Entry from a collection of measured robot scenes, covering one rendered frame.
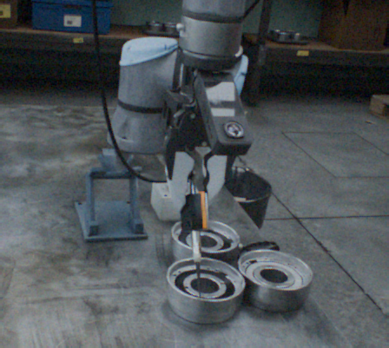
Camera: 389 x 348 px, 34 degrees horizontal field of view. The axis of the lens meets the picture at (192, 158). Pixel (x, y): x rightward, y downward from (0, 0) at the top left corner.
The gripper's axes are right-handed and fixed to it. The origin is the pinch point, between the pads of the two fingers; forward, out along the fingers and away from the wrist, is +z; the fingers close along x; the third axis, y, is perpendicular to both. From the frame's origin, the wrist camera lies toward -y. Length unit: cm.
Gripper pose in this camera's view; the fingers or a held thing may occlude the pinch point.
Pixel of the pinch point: (194, 205)
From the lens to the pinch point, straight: 84.3
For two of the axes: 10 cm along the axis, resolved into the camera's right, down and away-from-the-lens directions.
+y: -2.9, -3.8, 8.8
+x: -9.5, 0.0, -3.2
